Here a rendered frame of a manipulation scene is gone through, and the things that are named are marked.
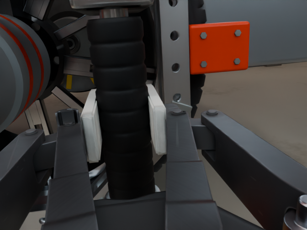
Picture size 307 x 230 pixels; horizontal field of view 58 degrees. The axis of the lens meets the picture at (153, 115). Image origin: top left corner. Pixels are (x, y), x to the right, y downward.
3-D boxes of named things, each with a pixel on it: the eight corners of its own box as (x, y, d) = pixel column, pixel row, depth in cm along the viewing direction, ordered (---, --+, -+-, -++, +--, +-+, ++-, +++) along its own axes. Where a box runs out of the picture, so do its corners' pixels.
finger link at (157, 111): (153, 108, 16) (166, 107, 16) (143, 84, 22) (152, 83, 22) (156, 156, 17) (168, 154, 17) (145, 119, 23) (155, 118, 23)
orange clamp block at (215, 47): (179, 68, 48) (229, 63, 48) (190, 75, 40) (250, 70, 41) (177, 25, 45) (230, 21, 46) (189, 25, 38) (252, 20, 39)
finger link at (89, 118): (100, 162, 16) (87, 164, 16) (103, 123, 23) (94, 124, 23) (93, 114, 15) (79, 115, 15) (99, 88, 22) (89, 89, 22)
